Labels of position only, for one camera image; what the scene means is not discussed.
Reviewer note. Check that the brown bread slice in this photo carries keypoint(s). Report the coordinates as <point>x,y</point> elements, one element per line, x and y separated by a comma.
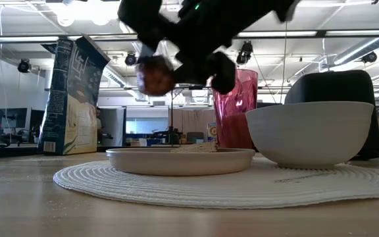
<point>196,148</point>

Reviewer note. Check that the black computer monitor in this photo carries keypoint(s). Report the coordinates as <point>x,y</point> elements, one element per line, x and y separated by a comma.
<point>13,118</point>
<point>36,118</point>

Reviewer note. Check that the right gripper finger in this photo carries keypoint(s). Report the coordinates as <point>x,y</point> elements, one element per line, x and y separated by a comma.
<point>146,23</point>
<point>222,75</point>

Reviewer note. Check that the grey room partition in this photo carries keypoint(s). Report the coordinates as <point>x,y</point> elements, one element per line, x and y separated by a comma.
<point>115,121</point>

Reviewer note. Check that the white ceramic bowl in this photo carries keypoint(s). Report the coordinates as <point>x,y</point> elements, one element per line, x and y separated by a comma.
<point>308,135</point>

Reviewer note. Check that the black toaster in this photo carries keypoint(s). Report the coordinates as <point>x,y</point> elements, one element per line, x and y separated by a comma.
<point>334,85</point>

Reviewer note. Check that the black ceiling spotlight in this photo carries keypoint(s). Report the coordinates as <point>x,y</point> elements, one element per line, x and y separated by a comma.
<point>24,66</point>
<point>130,59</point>
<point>244,52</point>
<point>369,57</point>

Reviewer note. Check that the pink glass tumbler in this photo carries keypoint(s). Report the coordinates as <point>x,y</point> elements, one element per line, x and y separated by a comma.
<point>235,121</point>

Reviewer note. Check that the white round woven placemat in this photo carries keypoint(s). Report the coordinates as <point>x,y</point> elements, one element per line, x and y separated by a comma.
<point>209,191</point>

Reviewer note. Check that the blue cereal box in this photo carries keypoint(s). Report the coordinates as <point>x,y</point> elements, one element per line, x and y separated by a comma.
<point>74,98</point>

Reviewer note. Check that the beige background curtain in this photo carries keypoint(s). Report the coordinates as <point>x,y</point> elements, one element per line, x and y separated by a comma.
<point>192,120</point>

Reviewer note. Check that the beige round plate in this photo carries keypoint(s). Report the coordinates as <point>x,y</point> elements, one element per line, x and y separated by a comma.
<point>179,163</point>

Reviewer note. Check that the black overhead crossbar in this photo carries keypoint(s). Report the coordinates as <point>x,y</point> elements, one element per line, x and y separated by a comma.
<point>321,33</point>

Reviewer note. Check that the black metal rig frame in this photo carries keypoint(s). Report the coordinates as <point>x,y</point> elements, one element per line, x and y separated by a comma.
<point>12,152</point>

